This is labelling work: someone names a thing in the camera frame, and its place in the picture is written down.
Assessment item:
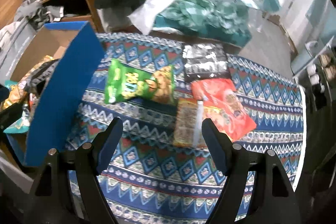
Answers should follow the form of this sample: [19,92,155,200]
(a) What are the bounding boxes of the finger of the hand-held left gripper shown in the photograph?
[0,102,30,132]

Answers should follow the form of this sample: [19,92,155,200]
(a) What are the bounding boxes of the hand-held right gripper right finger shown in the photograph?
[201,118,301,224]

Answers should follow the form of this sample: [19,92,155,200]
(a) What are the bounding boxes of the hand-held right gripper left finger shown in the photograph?
[29,118,124,224]

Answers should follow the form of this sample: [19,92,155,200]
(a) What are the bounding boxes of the teal snack packet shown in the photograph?
[4,109,29,134]

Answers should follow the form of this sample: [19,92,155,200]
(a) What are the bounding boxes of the yellow gold snack packet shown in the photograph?
[3,81,29,109]

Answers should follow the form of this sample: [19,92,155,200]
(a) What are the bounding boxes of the red snack packet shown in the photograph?
[191,79,257,142]

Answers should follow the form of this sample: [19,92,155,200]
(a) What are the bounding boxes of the brown clear-striped snack packet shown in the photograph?
[173,98,208,148]

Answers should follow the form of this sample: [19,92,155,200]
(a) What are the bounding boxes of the snack packets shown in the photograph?
[25,60,59,98]

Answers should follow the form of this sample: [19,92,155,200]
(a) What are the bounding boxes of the blue-sided cardboard box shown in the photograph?
[5,21,107,168]

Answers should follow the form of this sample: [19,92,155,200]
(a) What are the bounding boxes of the green snack packet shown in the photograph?
[104,58,177,106]

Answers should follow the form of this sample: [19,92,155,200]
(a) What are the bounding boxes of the black silver snack packet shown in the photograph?
[182,43,231,83]

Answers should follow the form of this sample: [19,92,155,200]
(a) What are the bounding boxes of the blue patterned tablecloth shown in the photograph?
[64,32,306,224]

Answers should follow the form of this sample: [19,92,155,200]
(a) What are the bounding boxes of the grey hooded sweatshirt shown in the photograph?
[0,21,37,75]

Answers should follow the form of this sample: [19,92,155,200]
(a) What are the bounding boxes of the grey clothes pile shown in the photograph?
[13,0,65,30]

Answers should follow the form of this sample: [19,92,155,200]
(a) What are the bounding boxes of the light blue bin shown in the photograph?
[290,40,320,75]

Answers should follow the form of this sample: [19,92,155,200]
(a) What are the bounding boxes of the teal patterned cloth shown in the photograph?
[152,0,252,47]

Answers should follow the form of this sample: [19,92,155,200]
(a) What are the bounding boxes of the metal shoe rack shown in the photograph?
[291,36,336,109]

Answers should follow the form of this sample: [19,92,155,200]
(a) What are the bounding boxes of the white plastic bag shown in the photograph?
[127,0,195,35]

